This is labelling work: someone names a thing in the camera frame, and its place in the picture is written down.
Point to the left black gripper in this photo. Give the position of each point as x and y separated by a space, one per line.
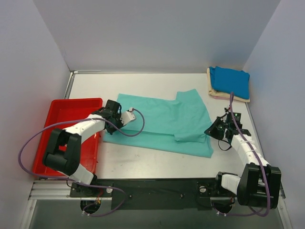
110 127

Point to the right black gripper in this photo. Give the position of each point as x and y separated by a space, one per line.
215 129

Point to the teal t shirt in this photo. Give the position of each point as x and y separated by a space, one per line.
169 125

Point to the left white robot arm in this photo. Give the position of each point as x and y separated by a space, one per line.
63 151

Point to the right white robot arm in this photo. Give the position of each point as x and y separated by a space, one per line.
259 184

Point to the folded pink t shirt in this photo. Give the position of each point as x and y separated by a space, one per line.
220 98

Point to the folded beige t shirt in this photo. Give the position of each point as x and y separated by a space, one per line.
213 92

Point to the folded blue t shirt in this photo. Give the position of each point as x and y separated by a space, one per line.
229 80

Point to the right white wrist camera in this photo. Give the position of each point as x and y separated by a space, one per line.
228 111

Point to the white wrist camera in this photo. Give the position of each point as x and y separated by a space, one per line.
127 117
228 111

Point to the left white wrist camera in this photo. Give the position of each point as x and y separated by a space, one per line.
127 117

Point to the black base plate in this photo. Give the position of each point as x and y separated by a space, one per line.
155 194

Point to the aluminium frame rail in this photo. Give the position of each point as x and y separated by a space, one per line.
49 190

